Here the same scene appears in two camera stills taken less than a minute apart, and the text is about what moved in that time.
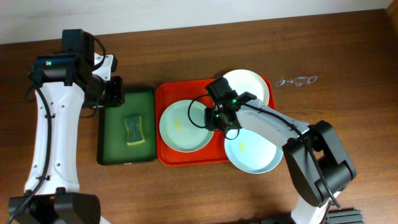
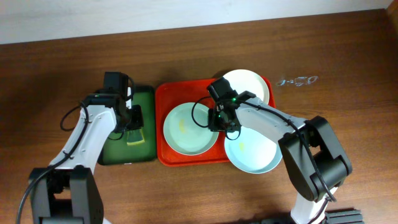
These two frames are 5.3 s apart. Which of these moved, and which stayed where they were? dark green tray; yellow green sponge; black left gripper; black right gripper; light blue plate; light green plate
Moved: black left gripper; light green plate
Stayed: yellow green sponge; dark green tray; black right gripper; light blue plate
